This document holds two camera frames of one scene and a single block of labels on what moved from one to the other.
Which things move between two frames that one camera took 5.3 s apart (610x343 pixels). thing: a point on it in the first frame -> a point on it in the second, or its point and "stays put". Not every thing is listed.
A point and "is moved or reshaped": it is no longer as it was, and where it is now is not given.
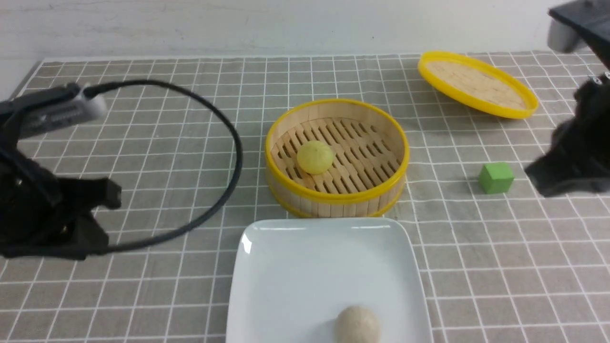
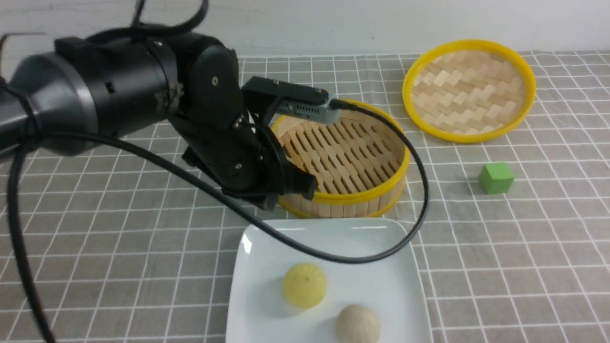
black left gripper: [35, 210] -> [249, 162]
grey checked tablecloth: [188, 140] stays put
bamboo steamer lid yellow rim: [477, 86] is moved or reshaped
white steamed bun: [357, 324] stays put
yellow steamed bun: [315, 157] -> [304, 286]
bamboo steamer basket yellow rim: [371, 148] stays put
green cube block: [496, 177] stays put
